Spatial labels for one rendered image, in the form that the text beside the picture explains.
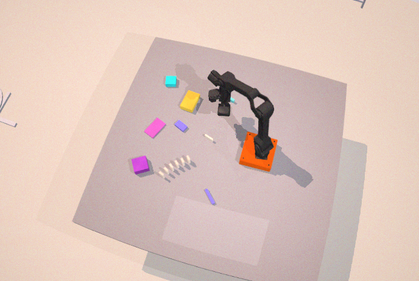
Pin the yellow rectangular block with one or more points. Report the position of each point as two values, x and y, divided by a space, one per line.
190 100

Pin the small cyan block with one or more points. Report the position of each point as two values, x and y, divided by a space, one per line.
171 81

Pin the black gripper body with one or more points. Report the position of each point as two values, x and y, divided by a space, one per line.
224 109

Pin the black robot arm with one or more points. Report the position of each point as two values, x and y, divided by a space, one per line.
228 83

